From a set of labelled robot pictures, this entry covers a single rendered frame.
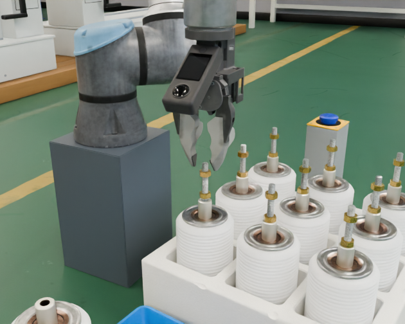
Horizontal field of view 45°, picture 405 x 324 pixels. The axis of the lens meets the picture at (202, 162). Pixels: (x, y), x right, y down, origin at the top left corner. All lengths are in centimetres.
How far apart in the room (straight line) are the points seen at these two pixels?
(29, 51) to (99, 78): 184
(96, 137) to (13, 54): 177
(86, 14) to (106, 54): 225
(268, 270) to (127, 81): 46
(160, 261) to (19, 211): 69
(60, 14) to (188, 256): 264
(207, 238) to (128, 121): 32
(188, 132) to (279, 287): 27
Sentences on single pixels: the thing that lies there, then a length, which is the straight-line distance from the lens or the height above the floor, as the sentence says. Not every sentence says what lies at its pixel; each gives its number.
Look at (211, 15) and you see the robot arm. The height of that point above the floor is 57.
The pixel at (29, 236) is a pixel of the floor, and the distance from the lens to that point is 131.
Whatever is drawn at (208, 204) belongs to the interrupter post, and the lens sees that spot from 79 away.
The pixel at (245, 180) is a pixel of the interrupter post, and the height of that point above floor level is 28.
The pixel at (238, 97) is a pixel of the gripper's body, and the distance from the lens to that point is 76.
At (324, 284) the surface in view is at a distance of 69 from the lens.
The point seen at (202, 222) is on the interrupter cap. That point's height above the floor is 25.
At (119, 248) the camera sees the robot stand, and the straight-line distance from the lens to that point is 103.
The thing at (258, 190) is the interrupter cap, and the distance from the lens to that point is 89.
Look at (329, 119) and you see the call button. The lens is 108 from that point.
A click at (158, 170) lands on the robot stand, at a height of 22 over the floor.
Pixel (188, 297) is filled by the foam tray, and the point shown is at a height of 15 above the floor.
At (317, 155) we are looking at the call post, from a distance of 109.
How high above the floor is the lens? 64
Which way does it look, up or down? 22 degrees down
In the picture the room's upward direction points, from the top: straight up
